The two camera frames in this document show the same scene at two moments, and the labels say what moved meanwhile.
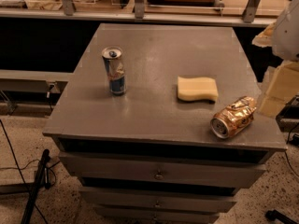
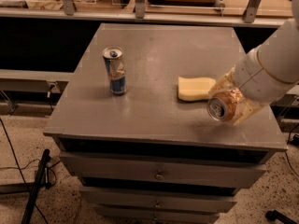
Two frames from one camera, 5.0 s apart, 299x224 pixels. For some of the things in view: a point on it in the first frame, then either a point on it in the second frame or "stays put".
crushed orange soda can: x=234 y=118 to x=222 y=105
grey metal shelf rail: x=145 y=15 stays put
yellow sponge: x=197 y=89 stays put
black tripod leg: x=43 y=180 stays put
